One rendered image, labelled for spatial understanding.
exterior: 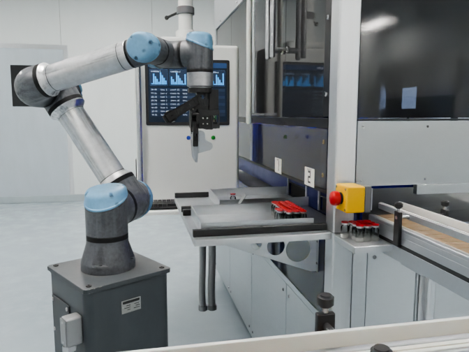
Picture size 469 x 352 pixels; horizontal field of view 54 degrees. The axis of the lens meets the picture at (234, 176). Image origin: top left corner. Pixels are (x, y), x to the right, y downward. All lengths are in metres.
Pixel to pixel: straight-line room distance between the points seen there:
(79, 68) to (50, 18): 5.66
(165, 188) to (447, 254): 1.47
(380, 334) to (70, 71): 1.03
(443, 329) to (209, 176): 1.75
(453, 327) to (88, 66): 1.04
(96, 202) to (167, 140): 1.00
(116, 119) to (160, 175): 4.57
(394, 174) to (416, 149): 0.10
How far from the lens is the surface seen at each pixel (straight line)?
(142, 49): 1.22
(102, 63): 1.29
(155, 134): 2.23
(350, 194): 1.26
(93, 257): 1.32
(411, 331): 0.62
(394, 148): 1.41
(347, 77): 1.34
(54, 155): 6.87
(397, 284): 1.52
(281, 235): 1.33
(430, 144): 1.47
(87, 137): 1.46
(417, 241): 1.20
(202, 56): 1.31
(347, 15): 1.36
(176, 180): 2.25
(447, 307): 1.64
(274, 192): 1.98
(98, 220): 1.30
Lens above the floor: 1.22
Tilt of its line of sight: 8 degrees down
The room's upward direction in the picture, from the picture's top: straight up
